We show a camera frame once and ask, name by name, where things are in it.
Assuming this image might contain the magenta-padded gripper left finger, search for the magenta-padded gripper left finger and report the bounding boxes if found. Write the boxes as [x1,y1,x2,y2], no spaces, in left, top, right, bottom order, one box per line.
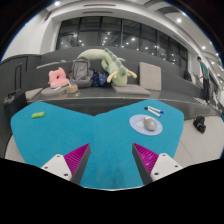
[40,143,92,186]

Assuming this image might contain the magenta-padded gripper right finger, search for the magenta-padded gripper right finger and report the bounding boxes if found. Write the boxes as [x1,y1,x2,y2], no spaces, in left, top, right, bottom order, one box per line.
[131,142,184,185]

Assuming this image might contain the grey computer mouse orange accents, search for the grey computer mouse orange accents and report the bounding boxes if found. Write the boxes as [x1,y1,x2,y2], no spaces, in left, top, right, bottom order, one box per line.
[143,116,158,132]

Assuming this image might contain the round light blue mouse pad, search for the round light blue mouse pad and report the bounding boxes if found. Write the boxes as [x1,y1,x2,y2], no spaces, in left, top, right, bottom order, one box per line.
[128,113,164,137]

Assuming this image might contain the black bag on floor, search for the black bag on floor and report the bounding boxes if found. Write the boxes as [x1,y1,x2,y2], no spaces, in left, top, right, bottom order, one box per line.
[192,115,207,134]

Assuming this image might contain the small green eraser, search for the small green eraser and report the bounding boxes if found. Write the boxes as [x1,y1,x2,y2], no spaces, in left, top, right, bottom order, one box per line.
[31,111,46,120]

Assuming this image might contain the white marker blue cap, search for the white marker blue cap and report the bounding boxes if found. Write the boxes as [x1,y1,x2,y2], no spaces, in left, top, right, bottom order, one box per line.
[147,105,165,115]

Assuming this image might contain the flat grey seat cushion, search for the flat grey seat cushion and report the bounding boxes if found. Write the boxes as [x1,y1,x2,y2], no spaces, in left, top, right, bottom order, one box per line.
[111,83,152,97]
[39,85,69,98]
[24,87,44,101]

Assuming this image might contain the black suitcase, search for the black suitcase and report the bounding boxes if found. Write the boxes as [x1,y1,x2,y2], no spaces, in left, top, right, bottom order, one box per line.
[3,63,29,118]

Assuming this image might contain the small beige round pouch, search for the small beige round pouch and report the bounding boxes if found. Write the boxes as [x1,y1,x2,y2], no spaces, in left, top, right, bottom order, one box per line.
[65,83,79,95]

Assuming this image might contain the pink plush cushion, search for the pink plush cushion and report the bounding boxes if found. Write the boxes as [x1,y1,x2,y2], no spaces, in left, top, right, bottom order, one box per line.
[48,66,70,89]

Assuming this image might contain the upright grey seat cushion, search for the upright grey seat cushion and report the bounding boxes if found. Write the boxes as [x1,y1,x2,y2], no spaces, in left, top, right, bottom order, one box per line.
[138,61,163,92]

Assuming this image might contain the dark blue patterned bag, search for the dark blue patterned bag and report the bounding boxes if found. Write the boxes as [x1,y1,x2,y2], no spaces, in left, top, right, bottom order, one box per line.
[90,71,109,88]

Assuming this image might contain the grey backpack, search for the grey backpack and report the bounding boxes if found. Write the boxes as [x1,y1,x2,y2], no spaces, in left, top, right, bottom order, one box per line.
[68,56,95,89]

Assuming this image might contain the green dragon plush toy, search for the green dragon plush toy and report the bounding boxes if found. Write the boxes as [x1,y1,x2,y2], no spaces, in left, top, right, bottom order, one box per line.
[76,48,138,88]

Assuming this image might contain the ceiling lights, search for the ceiling lights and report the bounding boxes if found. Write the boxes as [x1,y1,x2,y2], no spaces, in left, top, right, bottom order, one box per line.
[53,0,218,51]

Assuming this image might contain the large dark window wall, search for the large dark window wall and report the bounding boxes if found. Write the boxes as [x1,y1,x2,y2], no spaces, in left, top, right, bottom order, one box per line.
[55,16,189,71]

